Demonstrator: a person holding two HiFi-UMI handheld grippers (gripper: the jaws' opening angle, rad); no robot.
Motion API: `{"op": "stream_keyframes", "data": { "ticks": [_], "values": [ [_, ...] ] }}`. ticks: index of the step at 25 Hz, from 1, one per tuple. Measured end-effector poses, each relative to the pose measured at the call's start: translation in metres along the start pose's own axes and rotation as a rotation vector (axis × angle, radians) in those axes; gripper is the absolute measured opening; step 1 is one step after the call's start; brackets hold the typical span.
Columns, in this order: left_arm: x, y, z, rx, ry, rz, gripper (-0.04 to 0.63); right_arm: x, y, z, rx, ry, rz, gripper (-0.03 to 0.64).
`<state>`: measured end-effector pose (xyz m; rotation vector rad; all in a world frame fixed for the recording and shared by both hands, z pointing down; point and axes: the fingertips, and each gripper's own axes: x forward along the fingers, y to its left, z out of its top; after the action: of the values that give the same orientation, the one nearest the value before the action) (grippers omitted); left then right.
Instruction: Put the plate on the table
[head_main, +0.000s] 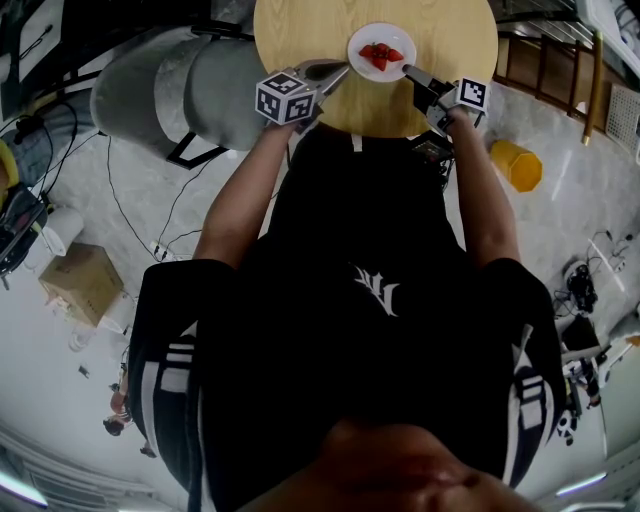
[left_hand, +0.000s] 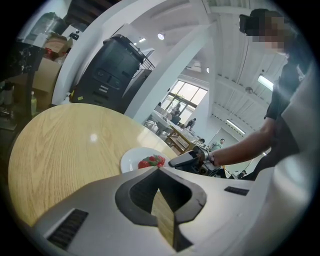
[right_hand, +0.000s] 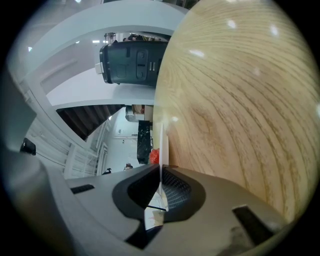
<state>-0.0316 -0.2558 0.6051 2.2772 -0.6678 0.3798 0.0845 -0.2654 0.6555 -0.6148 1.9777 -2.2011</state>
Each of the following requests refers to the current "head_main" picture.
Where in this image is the white board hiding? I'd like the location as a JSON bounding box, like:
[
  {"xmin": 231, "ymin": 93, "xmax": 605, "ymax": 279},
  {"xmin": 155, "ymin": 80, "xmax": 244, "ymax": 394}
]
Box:
[{"xmin": 17, "ymin": 0, "xmax": 66, "ymax": 84}]

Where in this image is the person's face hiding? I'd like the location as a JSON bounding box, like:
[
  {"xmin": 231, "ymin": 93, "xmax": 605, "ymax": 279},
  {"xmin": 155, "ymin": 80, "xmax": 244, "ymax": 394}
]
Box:
[{"xmin": 239, "ymin": 419, "xmax": 546, "ymax": 512}]

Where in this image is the black waist-mounted device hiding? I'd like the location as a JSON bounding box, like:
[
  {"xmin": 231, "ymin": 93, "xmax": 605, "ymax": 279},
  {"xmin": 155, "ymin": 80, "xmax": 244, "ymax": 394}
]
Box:
[{"xmin": 410, "ymin": 139, "xmax": 456, "ymax": 174}]

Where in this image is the black device with cables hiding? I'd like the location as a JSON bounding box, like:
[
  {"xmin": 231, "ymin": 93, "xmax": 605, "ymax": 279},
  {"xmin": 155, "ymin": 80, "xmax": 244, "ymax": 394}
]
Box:
[{"xmin": 567, "ymin": 262, "xmax": 599, "ymax": 314}]

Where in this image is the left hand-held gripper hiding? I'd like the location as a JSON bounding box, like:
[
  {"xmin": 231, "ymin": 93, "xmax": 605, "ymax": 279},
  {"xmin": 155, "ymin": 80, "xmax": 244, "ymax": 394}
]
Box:
[{"xmin": 255, "ymin": 59, "xmax": 350, "ymax": 134}]

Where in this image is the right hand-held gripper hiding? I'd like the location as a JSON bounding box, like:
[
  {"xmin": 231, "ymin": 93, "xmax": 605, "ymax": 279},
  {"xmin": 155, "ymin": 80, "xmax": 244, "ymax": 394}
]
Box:
[{"xmin": 402, "ymin": 63, "xmax": 489, "ymax": 137}]

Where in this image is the white paper roll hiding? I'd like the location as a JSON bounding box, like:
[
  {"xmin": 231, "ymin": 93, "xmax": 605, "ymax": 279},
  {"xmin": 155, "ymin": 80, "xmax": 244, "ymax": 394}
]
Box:
[{"xmin": 42, "ymin": 207, "xmax": 85, "ymax": 256}]

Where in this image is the black desk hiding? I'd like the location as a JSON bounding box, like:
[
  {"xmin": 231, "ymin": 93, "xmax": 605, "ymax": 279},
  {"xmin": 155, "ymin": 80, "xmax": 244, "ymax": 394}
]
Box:
[{"xmin": 0, "ymin": 0, "xmax": 126, "ymax": 121}]

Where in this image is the round wooden table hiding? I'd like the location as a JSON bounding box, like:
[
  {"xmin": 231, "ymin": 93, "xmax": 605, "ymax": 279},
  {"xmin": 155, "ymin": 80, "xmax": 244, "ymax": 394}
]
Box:
[{"xmin": 253, "ymin": 0, "xmax": 500, "ymax": 140}]

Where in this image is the yellow plastic bin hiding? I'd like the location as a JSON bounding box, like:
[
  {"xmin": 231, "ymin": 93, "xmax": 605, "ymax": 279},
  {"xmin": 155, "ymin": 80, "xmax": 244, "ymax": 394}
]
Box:
[{"xmin": 489, "ymin": 139, "xmax": 544, "ymax": 194}]

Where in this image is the person's right forearm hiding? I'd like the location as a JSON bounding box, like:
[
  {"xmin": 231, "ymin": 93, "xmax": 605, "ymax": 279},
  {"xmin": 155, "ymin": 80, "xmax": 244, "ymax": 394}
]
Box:
[{"xmin": 449, "ymin": 109, "xmax": 524, "ymax": 274}]

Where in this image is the dark wooden chair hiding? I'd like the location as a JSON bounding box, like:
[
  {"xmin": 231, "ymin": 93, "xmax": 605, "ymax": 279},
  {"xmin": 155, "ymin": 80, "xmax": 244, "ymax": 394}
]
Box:
[{"xmin": 492, "ymin": 29, "xmax": 599, "ymax": 119}]

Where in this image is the white plate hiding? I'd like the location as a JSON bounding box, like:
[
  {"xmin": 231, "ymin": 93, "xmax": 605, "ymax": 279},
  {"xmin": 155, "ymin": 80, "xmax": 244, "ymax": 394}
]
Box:
[{"xmin": 347, "ymin": 22, "xmax": 417, "ymax": 84}]

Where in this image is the brown cardboard box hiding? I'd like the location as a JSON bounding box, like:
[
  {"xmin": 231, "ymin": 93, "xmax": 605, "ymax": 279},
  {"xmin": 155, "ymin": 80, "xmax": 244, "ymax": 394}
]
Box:
[{"xmin": 38, "ymin": 243, "xmax": 125, "ymax": 329}]

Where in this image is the gray upholstered chair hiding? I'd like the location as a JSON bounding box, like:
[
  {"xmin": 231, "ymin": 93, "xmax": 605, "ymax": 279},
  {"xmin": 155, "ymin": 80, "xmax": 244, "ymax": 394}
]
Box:
[
  {"xmin": 91, "ymin": 27, "xmax": 201, "ymax": 161},
  {"xmin": 167, "ymin": 37, "xmax": 274, "ymax": 171}
]

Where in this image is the metal wire rack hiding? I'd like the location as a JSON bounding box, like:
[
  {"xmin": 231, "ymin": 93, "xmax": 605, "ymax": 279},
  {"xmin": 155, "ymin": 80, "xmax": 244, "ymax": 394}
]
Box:
[{"xmin": 497, "ymin": 0, "xmax": 581, "ymax": 39}]

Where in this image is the person's left forearm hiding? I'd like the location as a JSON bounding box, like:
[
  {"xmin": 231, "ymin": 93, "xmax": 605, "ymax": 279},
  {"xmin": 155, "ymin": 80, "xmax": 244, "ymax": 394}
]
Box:
[{"xmin": 192, "ymin": 123, "xmax": 296, "ymax": 275}]

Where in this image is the person's black t-shirt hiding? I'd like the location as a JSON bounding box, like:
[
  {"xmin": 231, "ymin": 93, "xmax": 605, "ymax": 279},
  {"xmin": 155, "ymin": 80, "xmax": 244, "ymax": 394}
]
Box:
[{"xmin": 127, "ymin": 132, "xmax": 569, "ymax": 512}]

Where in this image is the black floor cable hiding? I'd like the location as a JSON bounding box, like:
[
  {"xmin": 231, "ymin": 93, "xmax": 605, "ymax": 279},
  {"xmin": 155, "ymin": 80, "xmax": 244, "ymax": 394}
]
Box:
[{"xmin": 104, "ymin": 132, "xmax": 231, "ymax": 251}]

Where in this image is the white perforated basket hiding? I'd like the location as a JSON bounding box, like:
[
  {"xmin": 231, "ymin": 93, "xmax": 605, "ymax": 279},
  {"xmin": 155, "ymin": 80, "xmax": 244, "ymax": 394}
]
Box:
[{"xmin": 604, "ymin": 82, "xmax": 640, "ymax": 151}]

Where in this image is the low wooden table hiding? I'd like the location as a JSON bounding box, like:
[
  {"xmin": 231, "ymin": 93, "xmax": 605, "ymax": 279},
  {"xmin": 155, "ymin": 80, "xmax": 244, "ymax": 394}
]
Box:
[{"xmin": 559, "ymin": 314, "xmax": 640, "ymax": 391}]

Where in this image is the spare hand-held gripper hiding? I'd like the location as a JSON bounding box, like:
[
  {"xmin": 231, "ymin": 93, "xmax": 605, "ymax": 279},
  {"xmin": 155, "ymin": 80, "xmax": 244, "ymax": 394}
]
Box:
[{"xmin": 557, "ymin": 399, "xmax": 581, "ymax": 446}]

